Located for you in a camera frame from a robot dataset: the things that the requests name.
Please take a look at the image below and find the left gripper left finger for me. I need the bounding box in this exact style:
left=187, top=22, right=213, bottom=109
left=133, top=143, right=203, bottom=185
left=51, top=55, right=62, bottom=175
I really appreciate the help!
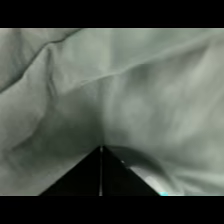
left=38, top=145, right=103, bottom=197

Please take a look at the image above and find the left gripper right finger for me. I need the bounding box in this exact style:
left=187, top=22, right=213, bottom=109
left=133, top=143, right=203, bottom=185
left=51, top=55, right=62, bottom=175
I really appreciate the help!
left=100, top=145, right=161, bottom=197

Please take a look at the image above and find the grey T-shirt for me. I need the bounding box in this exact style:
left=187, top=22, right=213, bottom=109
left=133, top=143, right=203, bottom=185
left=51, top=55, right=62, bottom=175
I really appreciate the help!
left=0, top=27, right=224, bottom=197

